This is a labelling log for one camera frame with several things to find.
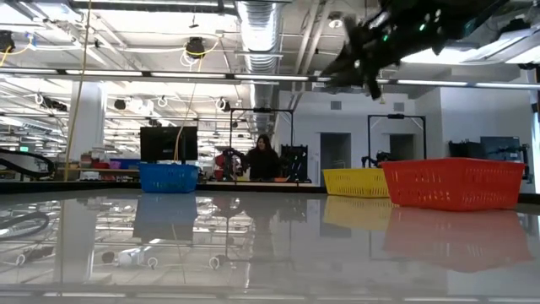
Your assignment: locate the grey door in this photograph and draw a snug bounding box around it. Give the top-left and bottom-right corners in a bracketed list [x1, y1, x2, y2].
[389, 133, 417, 160]
[320, 132, 353, 170]

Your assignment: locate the black ceiling box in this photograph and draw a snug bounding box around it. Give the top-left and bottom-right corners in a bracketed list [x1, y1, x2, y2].
[0, 30, 16, 54]

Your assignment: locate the black slotted rack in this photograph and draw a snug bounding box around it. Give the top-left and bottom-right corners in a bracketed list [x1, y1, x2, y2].
[281, 144, 310, 183]

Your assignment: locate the red plastic object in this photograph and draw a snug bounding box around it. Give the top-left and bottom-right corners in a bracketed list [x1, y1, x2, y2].
[213, 151, 231, 182]

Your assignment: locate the dark computer monitor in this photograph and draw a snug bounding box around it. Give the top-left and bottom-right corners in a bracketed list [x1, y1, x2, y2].
[480, 135, 522, 160]
[447, 141, 482, 160]

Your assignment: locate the yellow plastic basket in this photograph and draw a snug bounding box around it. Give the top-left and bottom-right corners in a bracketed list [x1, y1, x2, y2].
[321, 167, 390, 199]

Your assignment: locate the ribbed silver ventilation duct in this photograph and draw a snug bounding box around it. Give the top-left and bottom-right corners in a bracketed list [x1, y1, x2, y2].
[235, 0, 283, 133]

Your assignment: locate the blue plastic basket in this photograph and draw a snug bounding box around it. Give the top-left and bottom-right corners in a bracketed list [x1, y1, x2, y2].
[138, 162, 200, 194]

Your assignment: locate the black monitor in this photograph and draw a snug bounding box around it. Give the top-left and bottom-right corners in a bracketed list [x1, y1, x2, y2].
[139, 126, 199, 165]

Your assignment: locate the black metal frame stand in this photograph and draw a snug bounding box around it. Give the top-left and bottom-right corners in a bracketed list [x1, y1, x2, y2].
[367, 113, 428, 170]
[228, 107, 295, 183]

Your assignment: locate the person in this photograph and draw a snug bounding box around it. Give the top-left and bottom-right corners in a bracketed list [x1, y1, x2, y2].
[242, 133, 282, 182]

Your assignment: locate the wooden background desk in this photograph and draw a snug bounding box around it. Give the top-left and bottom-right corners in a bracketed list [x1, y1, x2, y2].
[205, 181, 321, 188]

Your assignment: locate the white square column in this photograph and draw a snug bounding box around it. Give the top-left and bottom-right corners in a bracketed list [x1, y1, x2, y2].
[68, 82, 106, 170]

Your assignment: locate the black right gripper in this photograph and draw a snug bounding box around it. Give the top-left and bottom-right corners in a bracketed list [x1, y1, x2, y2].
[321, 0, 449, 101]

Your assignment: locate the long white light bar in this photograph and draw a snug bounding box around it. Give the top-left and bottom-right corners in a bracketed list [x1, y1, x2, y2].
[0, 67, 540, 91]

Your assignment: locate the red plastic basket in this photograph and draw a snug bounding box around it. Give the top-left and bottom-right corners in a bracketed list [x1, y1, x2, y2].
[381, 157, 527, 212]

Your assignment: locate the wooden shelf board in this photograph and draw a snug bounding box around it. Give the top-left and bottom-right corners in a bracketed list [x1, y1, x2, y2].
[62, 167, 140, 173]

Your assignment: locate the black ceiling camera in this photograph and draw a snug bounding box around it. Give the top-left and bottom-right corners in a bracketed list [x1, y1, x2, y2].
[185, 35, 207, 59]

